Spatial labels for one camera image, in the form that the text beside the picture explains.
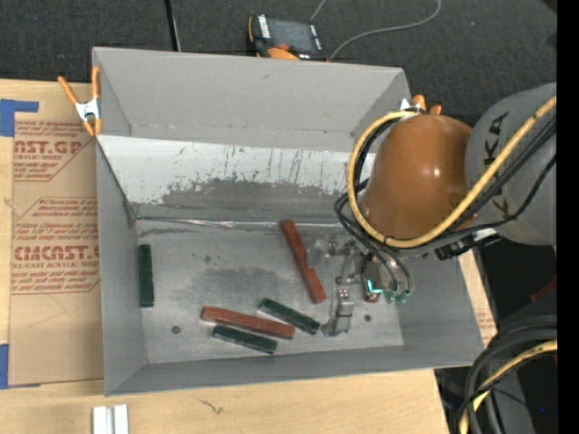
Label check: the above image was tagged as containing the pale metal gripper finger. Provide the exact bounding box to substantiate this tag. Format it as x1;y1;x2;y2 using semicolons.
326;238;361;286
320;288;356;338

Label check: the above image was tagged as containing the red-brown flat block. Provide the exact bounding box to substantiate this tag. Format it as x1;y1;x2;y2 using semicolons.
200;306;297;341
280;220;328;306

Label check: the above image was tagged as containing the dark green flat block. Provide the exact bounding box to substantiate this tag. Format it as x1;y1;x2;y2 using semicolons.
258;297;321;336
211;325;279;355
138;243;156;308

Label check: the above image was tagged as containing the grey metal bin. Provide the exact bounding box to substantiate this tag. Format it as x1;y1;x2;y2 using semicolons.
91;46;489;398

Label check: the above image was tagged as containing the brown cardboard board red print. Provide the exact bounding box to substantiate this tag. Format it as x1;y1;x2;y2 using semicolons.
0;78;499;389

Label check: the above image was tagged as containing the black cylinder on white bracket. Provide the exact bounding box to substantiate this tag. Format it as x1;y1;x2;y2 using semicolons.
432;227;500;262

